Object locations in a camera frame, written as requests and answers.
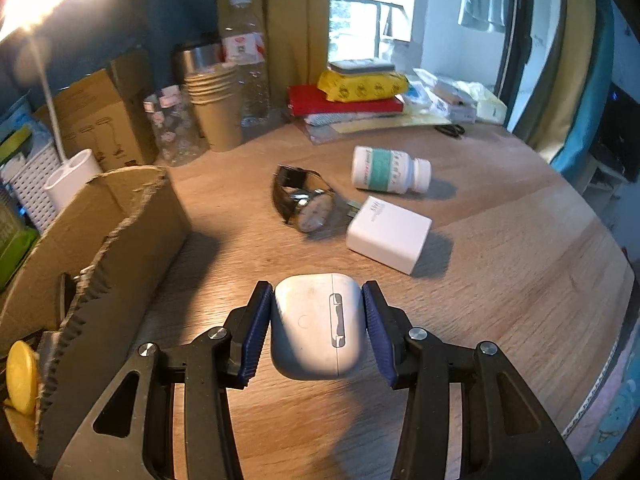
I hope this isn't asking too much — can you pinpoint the blue printed blanket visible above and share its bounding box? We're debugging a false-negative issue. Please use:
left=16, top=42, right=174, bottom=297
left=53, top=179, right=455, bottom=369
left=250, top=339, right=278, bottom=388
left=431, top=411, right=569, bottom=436
left=565, top=355, right=636, bottom=466

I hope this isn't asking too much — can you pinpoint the pale yellow plastic bag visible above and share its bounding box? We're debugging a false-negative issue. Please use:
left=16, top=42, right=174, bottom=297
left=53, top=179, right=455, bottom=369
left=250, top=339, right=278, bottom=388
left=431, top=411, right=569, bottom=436
left=450, top=81, right=508, bottom=124

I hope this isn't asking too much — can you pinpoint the black door frame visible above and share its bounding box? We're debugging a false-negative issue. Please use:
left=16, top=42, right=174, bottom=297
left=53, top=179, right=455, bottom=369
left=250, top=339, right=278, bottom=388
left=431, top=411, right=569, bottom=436
left=497, top=0, right=566, bottom=131

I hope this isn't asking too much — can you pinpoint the white charger plug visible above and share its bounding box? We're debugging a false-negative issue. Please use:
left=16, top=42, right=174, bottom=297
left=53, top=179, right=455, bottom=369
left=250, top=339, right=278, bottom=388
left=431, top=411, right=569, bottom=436
left=345, top=196, right=433, bottom=276

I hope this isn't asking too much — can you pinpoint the red flat box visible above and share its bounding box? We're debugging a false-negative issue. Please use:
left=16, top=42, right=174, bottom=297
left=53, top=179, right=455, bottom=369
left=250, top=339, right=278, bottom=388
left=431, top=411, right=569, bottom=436
left=288, top=84, right=405, bottom=117

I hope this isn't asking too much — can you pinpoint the black strap wristwatch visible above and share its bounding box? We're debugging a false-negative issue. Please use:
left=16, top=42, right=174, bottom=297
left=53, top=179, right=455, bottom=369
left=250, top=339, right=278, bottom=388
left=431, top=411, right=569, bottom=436
left=271, top=165, right=337, bottom=234

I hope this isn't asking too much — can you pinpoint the white plastic basket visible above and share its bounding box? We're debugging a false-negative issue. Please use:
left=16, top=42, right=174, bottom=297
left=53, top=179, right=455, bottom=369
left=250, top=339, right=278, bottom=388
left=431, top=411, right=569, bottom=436
left=0, top=142, right=66, bottom=233

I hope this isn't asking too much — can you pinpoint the yellow wipes packet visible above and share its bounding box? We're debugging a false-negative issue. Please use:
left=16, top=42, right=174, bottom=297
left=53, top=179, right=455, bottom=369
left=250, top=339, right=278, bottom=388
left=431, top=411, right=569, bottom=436
left=318, top=69, right=410, bottom=102

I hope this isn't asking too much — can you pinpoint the white desk lamp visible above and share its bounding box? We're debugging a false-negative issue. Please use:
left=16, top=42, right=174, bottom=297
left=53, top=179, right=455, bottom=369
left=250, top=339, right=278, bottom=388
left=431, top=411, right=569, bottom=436
left=0, top=0, right=103, bottom=211

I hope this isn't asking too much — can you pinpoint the stack of paper cups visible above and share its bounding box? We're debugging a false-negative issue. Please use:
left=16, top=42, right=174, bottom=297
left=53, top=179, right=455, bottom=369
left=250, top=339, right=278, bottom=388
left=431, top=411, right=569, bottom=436
left=184, top=62, right=246, bottom=153

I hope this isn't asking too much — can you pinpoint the black monitor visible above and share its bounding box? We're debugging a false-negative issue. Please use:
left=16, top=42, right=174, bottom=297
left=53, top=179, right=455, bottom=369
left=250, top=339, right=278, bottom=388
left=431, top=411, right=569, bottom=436
left=597, top=85, right=640, bottom=183

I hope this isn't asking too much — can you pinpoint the white pill bottle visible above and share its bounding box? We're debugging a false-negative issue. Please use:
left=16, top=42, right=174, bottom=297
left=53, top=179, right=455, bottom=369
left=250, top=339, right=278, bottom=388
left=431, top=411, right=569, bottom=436
left=351, top=146, right=432, bottom=194

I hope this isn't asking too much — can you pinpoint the blue curtain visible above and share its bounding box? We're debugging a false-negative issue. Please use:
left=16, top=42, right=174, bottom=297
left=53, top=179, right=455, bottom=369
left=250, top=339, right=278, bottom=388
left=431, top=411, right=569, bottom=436
left=550, top=0, right=618, bottom=181

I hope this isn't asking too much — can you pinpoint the brown cardboard box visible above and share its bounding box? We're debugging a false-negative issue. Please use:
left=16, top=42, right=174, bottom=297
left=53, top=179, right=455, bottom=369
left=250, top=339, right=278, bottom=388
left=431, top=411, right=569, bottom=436
left=0, top=165, right=193, bottom=466

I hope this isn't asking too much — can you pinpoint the beige paper envelope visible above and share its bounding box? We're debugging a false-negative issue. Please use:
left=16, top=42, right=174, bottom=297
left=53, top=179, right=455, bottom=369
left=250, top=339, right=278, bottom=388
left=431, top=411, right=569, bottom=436
left=302, top=110, right=451, bottom=146

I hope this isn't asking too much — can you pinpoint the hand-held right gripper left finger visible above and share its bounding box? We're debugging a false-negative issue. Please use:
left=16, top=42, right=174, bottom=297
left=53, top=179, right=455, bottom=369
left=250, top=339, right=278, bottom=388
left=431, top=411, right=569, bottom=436
left=52, top=280, right=275, bottom=480

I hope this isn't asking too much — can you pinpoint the window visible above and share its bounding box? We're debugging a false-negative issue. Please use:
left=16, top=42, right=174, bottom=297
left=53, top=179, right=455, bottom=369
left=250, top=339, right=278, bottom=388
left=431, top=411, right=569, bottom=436
left=327, top=0, right=418, bottom=61

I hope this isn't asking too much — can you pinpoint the white earbuds case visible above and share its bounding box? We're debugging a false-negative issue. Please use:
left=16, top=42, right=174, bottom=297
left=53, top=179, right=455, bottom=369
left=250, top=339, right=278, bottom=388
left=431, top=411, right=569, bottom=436
left=270, top=272, right=363, bottom=381

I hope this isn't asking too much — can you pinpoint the clear water bottle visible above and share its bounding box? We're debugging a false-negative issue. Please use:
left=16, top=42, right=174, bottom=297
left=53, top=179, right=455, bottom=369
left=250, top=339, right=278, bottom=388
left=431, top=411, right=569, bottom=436
left=220, top=0, right=271, bottom=128

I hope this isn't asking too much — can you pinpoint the brown lamp carton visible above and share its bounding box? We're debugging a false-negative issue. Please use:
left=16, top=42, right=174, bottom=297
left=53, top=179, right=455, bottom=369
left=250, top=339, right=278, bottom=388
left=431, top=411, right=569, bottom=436
left=35, top=50, right=166, bottom=173

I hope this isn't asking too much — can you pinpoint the green yellow sponge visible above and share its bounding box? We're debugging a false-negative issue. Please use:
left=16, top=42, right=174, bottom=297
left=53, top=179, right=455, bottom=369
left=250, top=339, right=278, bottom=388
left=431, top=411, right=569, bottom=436
left=0, top=125, right=33, bottom=161

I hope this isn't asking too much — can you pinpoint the white computer desk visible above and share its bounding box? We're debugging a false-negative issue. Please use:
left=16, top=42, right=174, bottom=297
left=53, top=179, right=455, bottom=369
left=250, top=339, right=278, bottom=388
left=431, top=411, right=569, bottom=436
left=582, top=157, right=631, bottom=196

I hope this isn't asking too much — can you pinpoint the steel tumbler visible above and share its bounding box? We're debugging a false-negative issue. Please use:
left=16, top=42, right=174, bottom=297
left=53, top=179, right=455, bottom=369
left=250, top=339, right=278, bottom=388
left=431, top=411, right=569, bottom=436
left=172, top=42, right=226, bottom=81

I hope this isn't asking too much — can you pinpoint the white power bank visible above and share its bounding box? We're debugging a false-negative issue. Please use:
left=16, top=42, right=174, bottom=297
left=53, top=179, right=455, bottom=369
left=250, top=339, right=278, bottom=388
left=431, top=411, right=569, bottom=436
left=328, top=59, right=396, bottom=75

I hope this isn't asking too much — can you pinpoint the pink can yellow lid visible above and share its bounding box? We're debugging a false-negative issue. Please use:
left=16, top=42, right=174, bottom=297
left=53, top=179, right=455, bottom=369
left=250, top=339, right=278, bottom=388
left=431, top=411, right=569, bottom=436
left=6, top=340, right=41, bottom=416

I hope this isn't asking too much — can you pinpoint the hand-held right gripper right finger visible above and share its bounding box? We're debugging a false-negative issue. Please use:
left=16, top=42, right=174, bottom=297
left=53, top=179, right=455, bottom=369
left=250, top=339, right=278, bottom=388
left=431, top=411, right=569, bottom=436
left=361, top=280, right=583, bottom=480

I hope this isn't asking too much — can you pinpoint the large green packet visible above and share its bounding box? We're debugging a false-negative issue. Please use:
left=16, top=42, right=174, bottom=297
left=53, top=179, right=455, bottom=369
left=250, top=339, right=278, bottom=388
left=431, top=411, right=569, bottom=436
left=0, top=195, right=41, bottom=291

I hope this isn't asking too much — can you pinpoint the yellow curtain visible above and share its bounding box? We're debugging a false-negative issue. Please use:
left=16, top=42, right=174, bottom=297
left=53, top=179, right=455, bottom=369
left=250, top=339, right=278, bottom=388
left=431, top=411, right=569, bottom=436
left=215, top=0, right=332, bottom=126
left=520, top=0, right=601, bottom=161

